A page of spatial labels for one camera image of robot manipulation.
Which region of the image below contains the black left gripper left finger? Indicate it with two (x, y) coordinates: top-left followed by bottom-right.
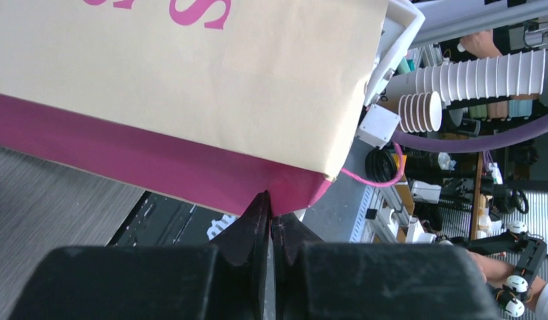
(10, 192), (271, 319)

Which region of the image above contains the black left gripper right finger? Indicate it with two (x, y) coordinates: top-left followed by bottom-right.
(272, 214), (499, 319)

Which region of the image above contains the pink paper bag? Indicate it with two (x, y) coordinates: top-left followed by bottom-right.
(0, 1), (391, 215)

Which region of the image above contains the operator hand lower right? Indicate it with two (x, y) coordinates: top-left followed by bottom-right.
(468, 251), (515, 285)

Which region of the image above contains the operator hand upper right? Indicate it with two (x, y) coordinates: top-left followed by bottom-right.
(457, 29), (503, 59)

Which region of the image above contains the stack of brown paper cups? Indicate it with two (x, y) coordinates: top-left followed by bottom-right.
(378, 91), (443, 133)

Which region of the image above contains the stack of white paper cups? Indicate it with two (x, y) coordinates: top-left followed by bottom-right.
(381, 50), (546, 102)

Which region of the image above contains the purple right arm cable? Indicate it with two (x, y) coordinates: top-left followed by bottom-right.
(391, 110), (548, 155)

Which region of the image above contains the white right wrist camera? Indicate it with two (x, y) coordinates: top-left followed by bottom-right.
(356, 1), (425, 149)

